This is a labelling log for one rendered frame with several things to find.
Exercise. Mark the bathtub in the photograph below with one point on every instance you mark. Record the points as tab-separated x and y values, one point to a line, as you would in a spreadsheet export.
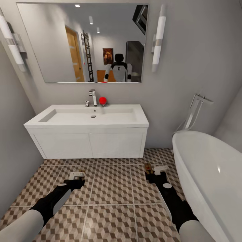
210	174

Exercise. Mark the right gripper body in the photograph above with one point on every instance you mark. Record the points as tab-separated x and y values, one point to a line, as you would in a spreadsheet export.
152	178

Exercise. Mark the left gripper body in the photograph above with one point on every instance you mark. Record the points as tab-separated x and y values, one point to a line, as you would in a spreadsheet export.
77	183

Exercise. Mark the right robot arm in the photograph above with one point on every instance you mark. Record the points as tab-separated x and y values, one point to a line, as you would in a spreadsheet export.
179	211

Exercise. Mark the mirror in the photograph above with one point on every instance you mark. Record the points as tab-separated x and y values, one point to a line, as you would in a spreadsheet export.
87	42

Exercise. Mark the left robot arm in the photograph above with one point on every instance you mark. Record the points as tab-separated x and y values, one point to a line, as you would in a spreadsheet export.
28	225

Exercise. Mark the mousetrap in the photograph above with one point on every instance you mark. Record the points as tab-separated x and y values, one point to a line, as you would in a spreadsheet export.
81	177
148	168

